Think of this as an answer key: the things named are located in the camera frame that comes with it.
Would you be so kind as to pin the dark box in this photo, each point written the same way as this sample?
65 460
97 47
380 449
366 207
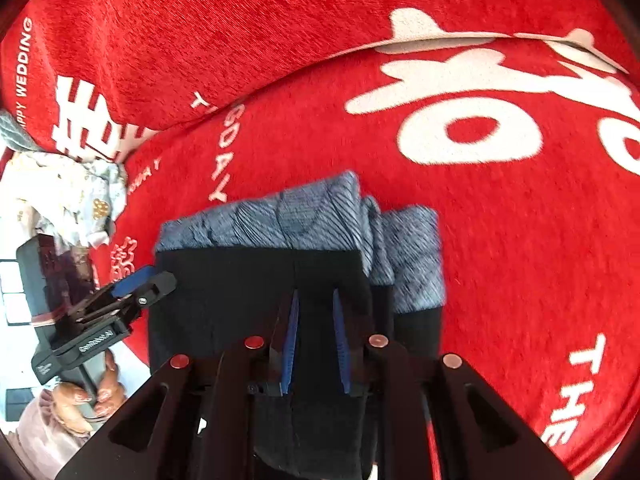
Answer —
55 275

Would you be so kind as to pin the person's left hand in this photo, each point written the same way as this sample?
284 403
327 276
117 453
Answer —
70 410

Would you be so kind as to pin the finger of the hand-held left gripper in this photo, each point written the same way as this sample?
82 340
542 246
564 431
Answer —
157 287
131 281

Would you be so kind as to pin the red printed blanket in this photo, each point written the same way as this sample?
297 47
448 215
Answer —
500 260
200 35

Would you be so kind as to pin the person's left forearm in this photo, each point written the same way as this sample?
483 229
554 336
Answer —
40 435

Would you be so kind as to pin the white patterned cloth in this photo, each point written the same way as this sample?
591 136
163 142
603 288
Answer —
65 195

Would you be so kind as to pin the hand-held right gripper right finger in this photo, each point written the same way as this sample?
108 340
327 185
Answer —
341 347

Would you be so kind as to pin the grey cloth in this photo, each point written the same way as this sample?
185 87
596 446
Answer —
12 130

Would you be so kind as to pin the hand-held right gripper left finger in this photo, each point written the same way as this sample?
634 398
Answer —
292 345

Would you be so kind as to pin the black pants with blue-grey waistband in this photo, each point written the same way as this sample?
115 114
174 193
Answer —
240 285

